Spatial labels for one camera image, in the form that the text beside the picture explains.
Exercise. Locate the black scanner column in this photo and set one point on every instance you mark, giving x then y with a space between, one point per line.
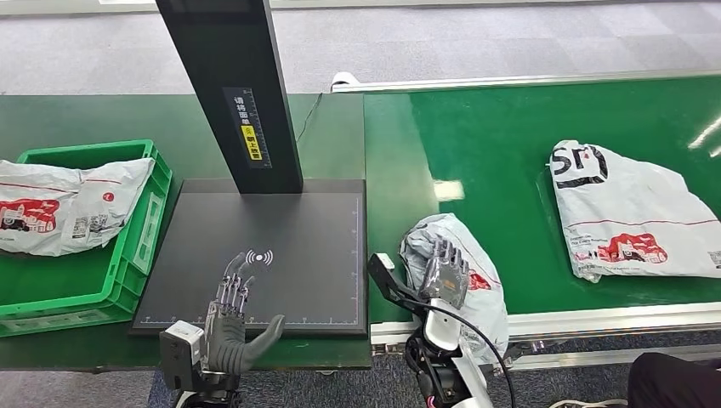
242 56

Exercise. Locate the green plastic crate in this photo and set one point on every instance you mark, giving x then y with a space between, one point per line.
127 267

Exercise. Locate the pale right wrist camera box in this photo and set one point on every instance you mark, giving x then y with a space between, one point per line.
383 270

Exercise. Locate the large white mailer black letters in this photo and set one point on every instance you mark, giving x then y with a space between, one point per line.
631 214

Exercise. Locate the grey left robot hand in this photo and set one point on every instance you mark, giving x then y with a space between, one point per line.
225 346

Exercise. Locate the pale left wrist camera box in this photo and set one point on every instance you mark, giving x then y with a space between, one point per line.
180 352

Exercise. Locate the black and yellow column label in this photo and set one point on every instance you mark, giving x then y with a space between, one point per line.
248 126

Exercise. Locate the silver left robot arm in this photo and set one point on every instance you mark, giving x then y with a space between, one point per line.
208 397

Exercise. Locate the aluminium conveyor frame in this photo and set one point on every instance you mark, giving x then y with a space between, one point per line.
591 321

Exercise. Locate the white conveyor end cap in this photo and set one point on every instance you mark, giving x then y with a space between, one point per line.
341 81

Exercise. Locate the green conveyor belt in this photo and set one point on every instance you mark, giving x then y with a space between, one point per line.
479 141

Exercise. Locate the small white red-print mailer package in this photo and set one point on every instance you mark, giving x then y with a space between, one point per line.
484 315

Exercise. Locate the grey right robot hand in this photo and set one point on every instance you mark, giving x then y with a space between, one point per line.
445 276

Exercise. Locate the person's shoe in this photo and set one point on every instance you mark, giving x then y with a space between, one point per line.
591 404

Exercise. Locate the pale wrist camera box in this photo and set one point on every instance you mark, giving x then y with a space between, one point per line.
180 352
383 270

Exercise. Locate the black scanner base plate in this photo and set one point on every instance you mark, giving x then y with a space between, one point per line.
304 225

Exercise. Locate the white mailer package with QR codes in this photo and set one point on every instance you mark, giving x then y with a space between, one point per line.
56 205

